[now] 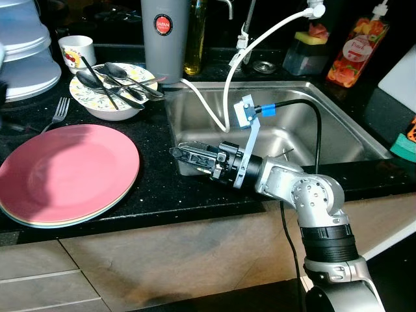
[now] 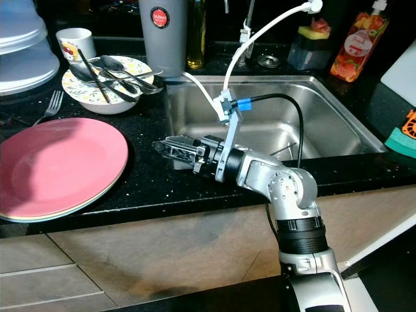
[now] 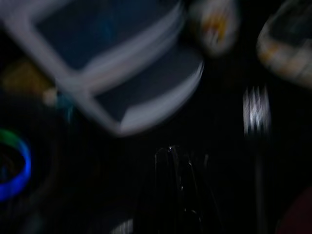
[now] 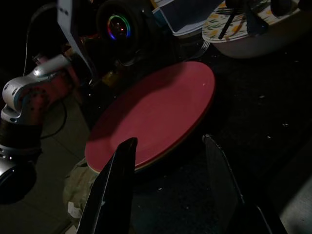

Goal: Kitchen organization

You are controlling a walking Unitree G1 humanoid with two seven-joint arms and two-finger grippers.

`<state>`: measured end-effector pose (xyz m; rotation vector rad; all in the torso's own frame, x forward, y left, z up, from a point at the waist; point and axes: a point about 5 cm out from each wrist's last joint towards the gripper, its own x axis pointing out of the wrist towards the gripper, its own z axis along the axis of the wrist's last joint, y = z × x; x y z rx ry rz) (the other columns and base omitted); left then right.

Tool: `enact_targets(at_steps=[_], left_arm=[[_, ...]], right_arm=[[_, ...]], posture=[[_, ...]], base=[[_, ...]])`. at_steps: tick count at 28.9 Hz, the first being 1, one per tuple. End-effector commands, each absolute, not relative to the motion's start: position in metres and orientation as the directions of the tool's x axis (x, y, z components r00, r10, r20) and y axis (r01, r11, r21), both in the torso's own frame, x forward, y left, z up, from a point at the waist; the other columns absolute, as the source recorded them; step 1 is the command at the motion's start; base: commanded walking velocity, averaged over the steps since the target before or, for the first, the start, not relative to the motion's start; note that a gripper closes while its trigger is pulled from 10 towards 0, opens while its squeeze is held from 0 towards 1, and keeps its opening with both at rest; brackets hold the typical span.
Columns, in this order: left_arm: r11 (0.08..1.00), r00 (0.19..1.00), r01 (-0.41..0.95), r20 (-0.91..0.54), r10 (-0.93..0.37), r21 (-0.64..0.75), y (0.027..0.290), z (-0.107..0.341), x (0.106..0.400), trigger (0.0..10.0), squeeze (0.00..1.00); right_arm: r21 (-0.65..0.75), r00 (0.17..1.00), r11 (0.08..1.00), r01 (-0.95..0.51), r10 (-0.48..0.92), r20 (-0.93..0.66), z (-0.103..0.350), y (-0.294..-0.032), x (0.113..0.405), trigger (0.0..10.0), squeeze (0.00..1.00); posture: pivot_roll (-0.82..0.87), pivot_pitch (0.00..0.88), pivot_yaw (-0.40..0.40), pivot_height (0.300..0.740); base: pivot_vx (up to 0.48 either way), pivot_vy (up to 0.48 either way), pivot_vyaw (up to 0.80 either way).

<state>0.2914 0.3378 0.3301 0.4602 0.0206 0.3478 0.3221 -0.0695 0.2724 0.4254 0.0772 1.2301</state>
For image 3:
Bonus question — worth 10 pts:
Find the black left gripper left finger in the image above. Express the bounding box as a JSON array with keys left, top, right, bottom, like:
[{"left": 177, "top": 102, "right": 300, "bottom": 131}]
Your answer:
[{"left": 136, "top": 147, "right": 181, "bottom": 234}]

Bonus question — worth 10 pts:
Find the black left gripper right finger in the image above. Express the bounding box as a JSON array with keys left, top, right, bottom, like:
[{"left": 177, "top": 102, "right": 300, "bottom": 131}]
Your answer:
[{"left": 187, "top": 155, "right": 227, "bottom": 234}]

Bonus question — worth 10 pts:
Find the silver fork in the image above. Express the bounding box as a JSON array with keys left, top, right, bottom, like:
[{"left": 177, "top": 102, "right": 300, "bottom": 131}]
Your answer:
[{"left": 242, "top": 85, "right": 273, "bottom": 220}]

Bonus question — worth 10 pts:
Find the white stacked storage container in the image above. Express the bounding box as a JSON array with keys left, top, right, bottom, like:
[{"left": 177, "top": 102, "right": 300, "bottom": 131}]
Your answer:
[{"left": 0, "top": 0, "right": 205, "bottom": 137}]

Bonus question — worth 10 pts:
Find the white floral bowl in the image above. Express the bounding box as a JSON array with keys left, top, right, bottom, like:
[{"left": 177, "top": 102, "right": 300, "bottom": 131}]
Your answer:
[{"left": 257, "top": 0, "right": 312, "bottom": 85}]

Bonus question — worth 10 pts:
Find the white floral mug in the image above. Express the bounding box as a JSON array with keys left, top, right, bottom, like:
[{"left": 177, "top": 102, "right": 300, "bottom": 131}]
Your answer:
[{"left": 189, "top": 0, "right": 241, "bottom": 57}]

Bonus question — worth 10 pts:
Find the black device with blue ring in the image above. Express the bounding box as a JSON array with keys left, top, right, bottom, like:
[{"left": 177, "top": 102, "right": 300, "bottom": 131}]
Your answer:
[{"left": 0, "top": 129, "right": 32, "bottom": 203}]

